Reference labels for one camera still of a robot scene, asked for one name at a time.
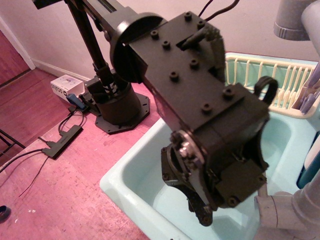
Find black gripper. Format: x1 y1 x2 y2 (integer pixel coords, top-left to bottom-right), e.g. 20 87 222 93
161 83 270 227

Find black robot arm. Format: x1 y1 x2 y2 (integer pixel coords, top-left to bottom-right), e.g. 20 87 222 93
67 0 278 227

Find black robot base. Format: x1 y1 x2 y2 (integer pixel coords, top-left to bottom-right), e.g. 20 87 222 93
82 69 150 135

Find mint green toy sink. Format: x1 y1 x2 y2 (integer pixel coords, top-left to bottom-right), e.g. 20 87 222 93
100 105 320 240

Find beige toy faucet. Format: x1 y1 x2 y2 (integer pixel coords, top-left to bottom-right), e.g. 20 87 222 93
255 172 320 233

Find black usb hub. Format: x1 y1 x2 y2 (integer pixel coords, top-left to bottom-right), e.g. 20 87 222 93
38 125 83 160

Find lavender utensils in rack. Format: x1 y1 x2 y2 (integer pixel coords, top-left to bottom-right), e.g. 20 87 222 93
299 62 320 115

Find cream dish drying rack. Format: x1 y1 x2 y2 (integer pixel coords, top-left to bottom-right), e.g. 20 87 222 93
225 52 320 119

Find white cardboard box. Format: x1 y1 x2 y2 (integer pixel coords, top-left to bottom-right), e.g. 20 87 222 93
50 74 85 102

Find black tape roll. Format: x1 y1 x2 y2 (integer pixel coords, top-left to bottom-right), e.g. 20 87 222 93
0 205 12 224

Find thin black wire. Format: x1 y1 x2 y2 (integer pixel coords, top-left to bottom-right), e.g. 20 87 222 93
18 157 50 198

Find blue clamp handle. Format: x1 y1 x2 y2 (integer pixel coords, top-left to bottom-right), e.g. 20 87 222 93
66 93 88 112

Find black cable on table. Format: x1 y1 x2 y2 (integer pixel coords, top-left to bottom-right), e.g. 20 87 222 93
0 148 46 174

